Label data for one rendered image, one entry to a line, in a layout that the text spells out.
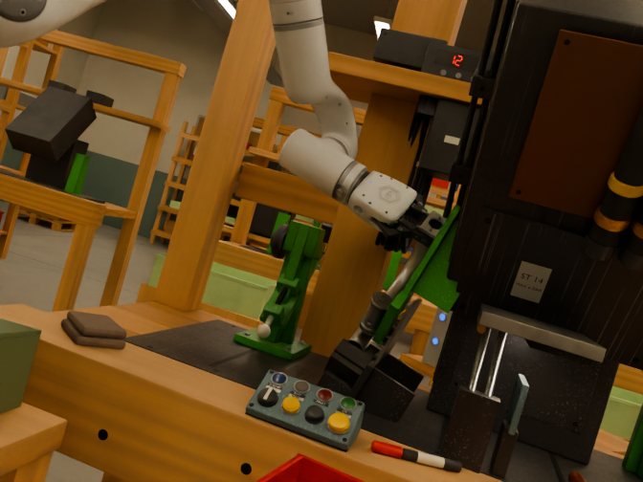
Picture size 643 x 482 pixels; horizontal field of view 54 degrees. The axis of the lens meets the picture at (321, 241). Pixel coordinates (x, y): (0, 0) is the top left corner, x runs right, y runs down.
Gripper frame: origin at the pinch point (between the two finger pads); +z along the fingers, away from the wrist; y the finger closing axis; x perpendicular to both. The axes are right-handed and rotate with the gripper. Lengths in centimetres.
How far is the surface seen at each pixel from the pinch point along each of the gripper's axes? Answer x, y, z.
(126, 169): 810, 519, -617
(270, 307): 22.8, -18.9, -18.7
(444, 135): -2.8, 23.1, -8.8
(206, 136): 24, 11, -60
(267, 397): -3.7, -46.6, -3.3
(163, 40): 644, 693, -685
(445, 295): -3.2, -13.8, 9.2
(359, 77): -4.4, 23.7, -30.6
